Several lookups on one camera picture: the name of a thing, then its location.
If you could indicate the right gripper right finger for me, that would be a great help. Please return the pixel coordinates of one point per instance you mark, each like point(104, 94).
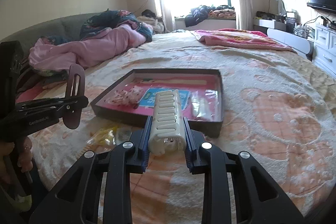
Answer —
point(194, 139)

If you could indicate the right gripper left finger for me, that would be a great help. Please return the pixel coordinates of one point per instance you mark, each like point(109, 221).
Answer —
point(140, 139)

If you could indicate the maroon oval hair clip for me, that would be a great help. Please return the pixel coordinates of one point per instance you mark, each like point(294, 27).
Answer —
point(75, 99)

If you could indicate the left hand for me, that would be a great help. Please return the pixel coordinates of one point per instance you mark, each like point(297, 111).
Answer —
point(22, 154)

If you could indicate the clear plastic bag in tray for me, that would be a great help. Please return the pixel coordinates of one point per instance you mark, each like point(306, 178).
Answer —
point(204, 104)

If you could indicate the blue booklet in tray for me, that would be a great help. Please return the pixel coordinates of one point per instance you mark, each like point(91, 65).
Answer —
point(149, 98)

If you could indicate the dark shallow cardboard box tray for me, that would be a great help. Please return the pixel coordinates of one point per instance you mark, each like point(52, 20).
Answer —
point(171, 78)

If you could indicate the pink quilt bundle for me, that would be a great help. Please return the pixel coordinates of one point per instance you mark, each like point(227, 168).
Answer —
point(47, 58)

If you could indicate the grey green headboard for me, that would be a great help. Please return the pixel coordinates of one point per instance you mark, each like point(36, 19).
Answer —
point(68, 27)

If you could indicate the red pink folded blanket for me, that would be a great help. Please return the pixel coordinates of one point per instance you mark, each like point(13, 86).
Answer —
point(234, 38)

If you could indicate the dark clothes pile on sill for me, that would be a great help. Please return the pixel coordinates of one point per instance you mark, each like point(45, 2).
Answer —
point(201, 13)

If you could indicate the dark floral duvet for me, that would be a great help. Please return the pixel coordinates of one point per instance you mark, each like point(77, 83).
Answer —
point(113, 19)

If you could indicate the white low desk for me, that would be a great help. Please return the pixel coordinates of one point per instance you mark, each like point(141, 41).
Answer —
point(277, 31)

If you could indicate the white drawer cabinet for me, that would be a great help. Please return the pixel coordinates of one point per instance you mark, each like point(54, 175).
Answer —
point(324, 52)

